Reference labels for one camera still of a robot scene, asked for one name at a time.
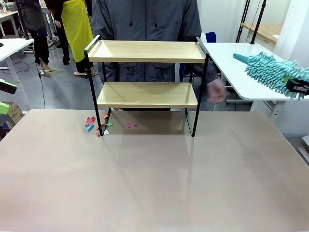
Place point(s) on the white background desk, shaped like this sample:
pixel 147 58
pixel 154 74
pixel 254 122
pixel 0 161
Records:
pixel 7 14

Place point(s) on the pink paper scrap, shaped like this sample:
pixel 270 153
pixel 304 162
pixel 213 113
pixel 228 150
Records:
pixel 131 125

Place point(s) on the person's left forearm grey sleeve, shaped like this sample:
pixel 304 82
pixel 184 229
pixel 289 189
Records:
pixel 212 72

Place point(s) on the teal chenille duster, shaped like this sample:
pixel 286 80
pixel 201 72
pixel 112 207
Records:
pixel 265 70

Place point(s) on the teal paper scrap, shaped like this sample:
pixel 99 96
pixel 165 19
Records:
pixel 89 128
pixel 109 124

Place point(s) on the black frame wooden shelf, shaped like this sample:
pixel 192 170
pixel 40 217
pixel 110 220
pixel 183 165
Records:
pixel 144 93

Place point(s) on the white rectangular office table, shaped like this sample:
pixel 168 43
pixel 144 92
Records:
pixel 14 46

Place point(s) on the black metal stand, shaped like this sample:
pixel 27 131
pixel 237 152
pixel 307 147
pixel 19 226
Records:
pixel 23 21

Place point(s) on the figure with yellow apron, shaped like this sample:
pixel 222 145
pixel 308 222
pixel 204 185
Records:
pixel 77 31

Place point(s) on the person's left hand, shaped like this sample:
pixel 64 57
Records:
pixel 217 93

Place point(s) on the white rounded side table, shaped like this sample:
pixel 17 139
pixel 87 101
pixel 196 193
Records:
pixel 229 62

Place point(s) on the grey floor mat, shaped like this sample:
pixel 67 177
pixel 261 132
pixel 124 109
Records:
pixel 57 72

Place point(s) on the black tripod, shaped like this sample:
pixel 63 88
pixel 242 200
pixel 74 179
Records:
pixel 243 19

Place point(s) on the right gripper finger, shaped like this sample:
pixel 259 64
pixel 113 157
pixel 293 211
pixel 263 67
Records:
pixel 301 91
pixel 299 85

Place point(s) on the blue chair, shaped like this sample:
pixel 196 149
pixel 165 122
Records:
pixel 211 37

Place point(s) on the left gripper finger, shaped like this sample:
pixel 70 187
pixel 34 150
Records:
pixel 3 108
pixel 8 86

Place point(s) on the light wooden table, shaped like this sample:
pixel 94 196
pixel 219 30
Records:
pixel 268 29

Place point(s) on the white paper scrap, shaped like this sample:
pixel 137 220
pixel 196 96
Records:
pixel 106 132

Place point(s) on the grey metal table base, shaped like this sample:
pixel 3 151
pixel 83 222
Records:
pixel 304 147

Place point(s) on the brown cardboard box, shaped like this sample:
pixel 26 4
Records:
pixel 15 112

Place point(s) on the black light stand pole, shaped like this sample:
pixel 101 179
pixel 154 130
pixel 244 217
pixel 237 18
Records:
pixel 259 21

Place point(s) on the person in grey jacket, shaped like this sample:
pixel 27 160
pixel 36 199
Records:
pixel 144 19

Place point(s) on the figure in dark grey clothes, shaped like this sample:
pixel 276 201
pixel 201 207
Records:
pixel 36 14

